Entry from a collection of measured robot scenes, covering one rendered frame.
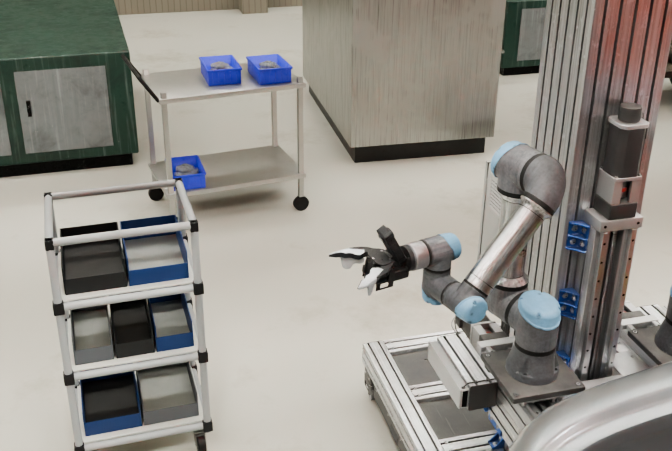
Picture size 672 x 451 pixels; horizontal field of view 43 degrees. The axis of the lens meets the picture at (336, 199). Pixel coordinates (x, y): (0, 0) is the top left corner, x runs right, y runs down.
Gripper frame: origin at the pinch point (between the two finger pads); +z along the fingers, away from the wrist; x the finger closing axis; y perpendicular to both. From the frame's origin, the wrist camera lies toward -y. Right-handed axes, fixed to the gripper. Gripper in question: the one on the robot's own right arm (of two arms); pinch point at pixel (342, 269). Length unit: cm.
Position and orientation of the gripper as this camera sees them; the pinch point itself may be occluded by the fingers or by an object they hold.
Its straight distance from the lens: 216.9
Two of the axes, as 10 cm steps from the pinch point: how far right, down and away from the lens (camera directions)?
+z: -8.7, 2.0, -4.5
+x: -4.9, -4.9, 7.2
